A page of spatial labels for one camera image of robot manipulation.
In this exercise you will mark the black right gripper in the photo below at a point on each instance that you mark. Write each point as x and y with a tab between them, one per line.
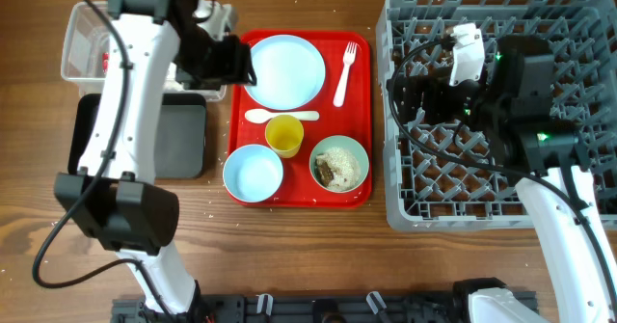
422	87

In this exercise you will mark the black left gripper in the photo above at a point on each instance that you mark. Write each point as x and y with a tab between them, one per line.
235	66

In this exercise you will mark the yellow plastic cup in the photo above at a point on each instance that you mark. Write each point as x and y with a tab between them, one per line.
284	135

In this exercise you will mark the green bowl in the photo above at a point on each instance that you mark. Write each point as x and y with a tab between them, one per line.
342	142

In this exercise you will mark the rice and food leftovers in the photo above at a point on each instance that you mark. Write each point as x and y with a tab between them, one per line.
337	169

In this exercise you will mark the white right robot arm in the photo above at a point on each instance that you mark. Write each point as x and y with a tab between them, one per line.
544	157

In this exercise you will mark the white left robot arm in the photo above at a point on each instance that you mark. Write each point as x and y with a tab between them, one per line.
112	196

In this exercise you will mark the grey dishwasher rack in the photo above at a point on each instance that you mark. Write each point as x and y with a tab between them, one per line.
426	193

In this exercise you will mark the black waste tray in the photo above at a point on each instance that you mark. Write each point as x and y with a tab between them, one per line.
180	140

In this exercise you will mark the clear plastic waste bin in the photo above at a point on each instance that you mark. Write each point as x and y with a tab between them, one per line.
86	40

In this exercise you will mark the large light blue plate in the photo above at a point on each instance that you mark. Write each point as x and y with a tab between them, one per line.
290	72

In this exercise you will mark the white plastic fork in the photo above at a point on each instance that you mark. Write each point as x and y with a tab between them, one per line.
348	60

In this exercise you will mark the red snack wrapper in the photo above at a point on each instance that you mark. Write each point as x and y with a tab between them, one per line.
105	62

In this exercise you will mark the light blue bowl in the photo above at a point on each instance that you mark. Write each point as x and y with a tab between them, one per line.
253	173

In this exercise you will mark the red plastic tray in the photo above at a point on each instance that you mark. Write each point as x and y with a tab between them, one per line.
353	119

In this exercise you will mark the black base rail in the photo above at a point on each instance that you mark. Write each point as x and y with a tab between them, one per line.
423	307

